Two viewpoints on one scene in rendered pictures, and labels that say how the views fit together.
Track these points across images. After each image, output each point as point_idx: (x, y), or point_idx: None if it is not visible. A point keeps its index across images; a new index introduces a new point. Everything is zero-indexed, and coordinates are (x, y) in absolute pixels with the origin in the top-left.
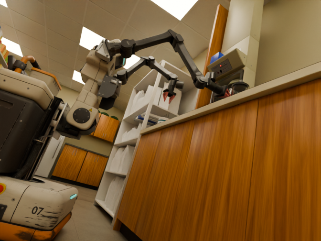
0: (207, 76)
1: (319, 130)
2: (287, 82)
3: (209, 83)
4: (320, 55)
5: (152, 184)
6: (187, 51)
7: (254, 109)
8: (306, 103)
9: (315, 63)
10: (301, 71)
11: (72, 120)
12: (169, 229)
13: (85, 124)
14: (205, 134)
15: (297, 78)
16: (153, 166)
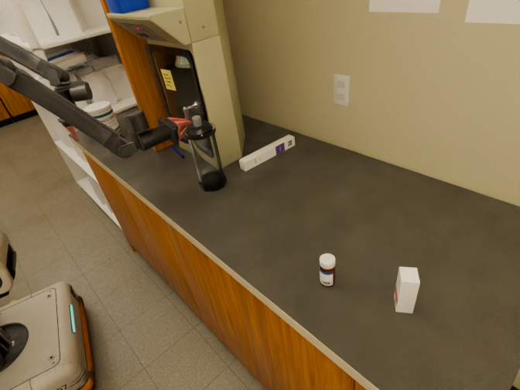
0: (129, 134)
1: (286, 343)
2: (248, 290)
3: (141, 146)
4: None
5: (148, 242)
6: (49, 94)
7: None
8: (273, 313)
9: (271, 302)
10: (260, 295)
11: None
12: (193, 302)
13: (5, 286)
14: (181, 241)
15: (258, 298)
16: (135, 219)
